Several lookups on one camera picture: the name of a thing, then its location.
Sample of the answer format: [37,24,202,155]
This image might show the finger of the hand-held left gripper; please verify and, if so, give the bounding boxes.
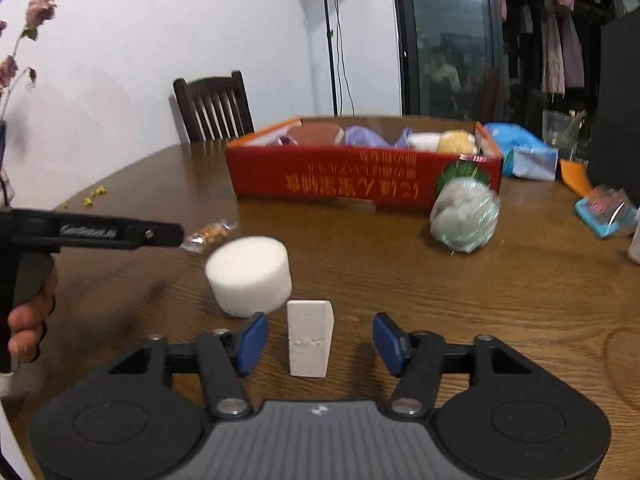
[141,220,185,249]

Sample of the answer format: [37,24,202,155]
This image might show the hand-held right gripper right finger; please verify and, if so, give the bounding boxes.
[372,311,533,418]

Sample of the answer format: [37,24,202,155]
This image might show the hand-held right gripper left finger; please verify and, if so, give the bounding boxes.
[107,311,270,418]

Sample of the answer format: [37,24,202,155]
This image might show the white foam block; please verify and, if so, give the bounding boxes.
[286,299,334,378]

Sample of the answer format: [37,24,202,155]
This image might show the white foam cylinder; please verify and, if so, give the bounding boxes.
[204,235,293,318]

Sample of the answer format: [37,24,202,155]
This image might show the red cardboard box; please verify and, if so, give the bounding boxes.
[225,116,503,213]

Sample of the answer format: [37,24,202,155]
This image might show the plastic-wrapped teal bath ball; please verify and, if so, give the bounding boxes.
[429,180,501,255]

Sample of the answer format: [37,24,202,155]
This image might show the person's left hand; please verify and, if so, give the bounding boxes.
[7,260,58,361]

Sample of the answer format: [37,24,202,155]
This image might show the wrapped candy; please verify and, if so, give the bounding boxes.
[180,219,238,253]

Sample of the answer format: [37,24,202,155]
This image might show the yellow flower petals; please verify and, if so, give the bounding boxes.
[60,185,108,209]

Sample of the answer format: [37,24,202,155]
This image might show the dark wooden chair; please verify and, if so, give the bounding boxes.
[172,71,256,143]

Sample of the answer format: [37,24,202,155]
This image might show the white plush toy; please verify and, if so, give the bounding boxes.
[407,131,442,152]

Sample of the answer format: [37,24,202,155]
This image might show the yellow plush toy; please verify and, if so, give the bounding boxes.
[437,130,478,156]

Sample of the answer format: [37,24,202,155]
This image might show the dried pink flowers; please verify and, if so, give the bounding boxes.
[0,0,58,121]

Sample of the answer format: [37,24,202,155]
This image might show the blue tissue pack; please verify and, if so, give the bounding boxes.
[484,122,560,182]

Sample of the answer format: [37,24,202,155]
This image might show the orange flat item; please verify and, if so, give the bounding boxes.
[559,159,598,196]

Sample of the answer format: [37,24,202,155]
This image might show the blue plastic-wrapped packet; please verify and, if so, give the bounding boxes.
[574,185,640,240]

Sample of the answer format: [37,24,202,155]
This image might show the black light stand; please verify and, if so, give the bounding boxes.
[306,0,362,117]

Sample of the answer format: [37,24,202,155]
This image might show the glass sliding door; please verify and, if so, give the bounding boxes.
[390,0,503,122]

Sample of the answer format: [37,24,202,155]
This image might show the black cabinet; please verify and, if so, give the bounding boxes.
[587,7,640,196]

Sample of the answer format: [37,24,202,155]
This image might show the hanging clothes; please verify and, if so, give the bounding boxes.
[500,0,611,96]

